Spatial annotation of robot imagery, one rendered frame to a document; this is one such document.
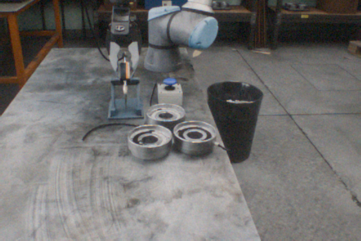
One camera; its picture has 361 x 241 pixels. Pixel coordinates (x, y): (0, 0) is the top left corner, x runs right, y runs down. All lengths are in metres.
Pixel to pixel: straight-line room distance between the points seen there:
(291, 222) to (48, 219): 1.43
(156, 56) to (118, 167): 0.63
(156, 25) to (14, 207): 0.82
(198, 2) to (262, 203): 1.17
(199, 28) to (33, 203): 0.76
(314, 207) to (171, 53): 1.17
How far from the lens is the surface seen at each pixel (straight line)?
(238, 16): 4.44
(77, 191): 0.78
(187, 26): 1.26
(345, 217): 2.09
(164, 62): 1.36
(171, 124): 0.93
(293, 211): 2.02
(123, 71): 1.04
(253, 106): 2.11
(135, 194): 0.75
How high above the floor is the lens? 1.28
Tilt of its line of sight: 25 degrees down
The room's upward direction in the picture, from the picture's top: 2 degrees clockwise
